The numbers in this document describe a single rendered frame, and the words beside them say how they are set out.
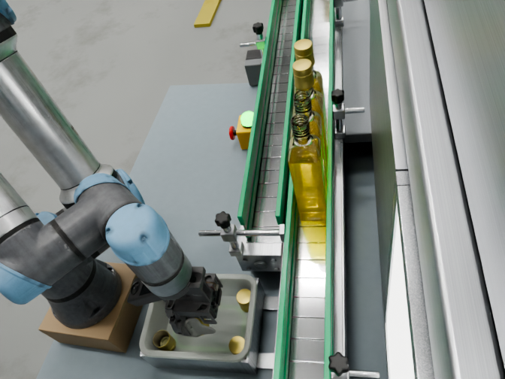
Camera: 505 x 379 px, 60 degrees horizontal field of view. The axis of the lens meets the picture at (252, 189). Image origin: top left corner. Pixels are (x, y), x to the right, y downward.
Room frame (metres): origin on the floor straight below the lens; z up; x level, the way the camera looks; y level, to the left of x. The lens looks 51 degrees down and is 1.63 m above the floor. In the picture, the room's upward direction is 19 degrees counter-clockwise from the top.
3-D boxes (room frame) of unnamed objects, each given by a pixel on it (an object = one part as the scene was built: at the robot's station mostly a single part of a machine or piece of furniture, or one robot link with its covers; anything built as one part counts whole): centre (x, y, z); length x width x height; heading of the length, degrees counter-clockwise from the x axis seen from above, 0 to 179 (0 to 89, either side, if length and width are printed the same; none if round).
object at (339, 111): (0.68, -0.25, 0.94); 0.07 x 0.04 x 0.13; 69
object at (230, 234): (0.46, 0.05, 0.95); 0.17 x 0.03 x 0.12; 69
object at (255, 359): (0.38, 0.15, 0.79); 0.27 x 0.17 x 0.08; 69
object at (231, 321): (0.39, 0.18, 0.80); 0.22 x 0.17 x 0.09; 69
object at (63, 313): (0.52, 0.41, 0.88); 0.15 x 0.15 x 0.10
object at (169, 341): (0.38, 0.27, 0.79); 0.04 x 0.04 x 0.04
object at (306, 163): (0.51, -0.11, 0.99); 0.06 x 0.06 x 0.21; 68
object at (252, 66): (1.15, -0.15, 0.79); 0.08 x 0.08 x 0.08; 69
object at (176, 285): (0.37, 0.17, 1.07); 0.08 x 0.08 x 0.05
